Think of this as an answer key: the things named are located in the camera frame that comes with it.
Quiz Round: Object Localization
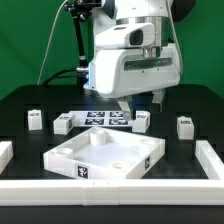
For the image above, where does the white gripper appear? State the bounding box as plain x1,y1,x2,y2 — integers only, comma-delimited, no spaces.
88,44,180,121

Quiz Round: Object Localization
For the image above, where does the white square table top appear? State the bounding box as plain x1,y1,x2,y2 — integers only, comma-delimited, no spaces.
43,127,165,180

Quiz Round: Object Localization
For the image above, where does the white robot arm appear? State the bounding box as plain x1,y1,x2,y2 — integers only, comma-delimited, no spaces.
86,0,196,121

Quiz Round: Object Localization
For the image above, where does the white marker sheet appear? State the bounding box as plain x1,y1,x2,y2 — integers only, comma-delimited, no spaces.
72,111,132,127

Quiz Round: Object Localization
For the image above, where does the white left fence piece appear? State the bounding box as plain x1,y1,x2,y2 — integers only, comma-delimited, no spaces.
0,141,13,174

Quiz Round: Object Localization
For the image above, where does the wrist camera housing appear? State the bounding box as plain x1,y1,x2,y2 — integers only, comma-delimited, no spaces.
95,23,155,49

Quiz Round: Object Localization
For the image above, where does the black cable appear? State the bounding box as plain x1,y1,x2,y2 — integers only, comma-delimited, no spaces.
41,68,88,86

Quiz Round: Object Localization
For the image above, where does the white cable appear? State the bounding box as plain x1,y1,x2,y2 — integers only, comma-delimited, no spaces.
37,0,69,86

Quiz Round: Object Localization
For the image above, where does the white front fence wall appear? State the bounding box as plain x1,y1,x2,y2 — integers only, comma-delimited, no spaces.
0,179,224,206

